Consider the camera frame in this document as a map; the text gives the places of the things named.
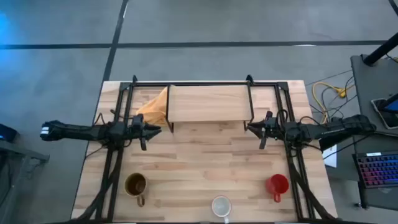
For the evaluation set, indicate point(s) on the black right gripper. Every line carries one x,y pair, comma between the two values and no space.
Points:
271,129

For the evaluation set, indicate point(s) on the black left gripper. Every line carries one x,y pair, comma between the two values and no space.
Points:
137,126

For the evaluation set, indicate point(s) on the red mug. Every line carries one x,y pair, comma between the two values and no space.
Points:
276,184

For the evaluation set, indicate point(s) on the white patterned ceramic mug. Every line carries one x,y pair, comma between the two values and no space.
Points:
221,206

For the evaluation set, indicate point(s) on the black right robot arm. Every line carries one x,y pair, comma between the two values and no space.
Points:
329,130

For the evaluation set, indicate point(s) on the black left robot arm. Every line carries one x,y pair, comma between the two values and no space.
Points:
77,132

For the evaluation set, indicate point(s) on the orange cloth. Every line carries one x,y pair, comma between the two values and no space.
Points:
154,109

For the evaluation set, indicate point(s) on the brown ceramic mug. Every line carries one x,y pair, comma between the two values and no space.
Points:
136,185

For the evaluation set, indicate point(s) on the white paper sheet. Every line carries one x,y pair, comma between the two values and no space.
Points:
331,157

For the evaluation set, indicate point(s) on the grey side table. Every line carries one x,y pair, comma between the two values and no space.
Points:
363,81

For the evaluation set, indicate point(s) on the keyboard with coloured backlight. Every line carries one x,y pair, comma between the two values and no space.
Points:
379,169

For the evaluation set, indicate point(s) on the tablet in black case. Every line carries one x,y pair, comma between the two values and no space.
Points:
387,110

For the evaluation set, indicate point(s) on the black device with blue light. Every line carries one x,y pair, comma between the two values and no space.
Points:
7,132

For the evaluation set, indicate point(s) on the black pole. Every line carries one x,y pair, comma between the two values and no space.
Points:
381,51

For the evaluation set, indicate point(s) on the black metal rig frame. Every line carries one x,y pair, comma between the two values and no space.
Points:
281,99

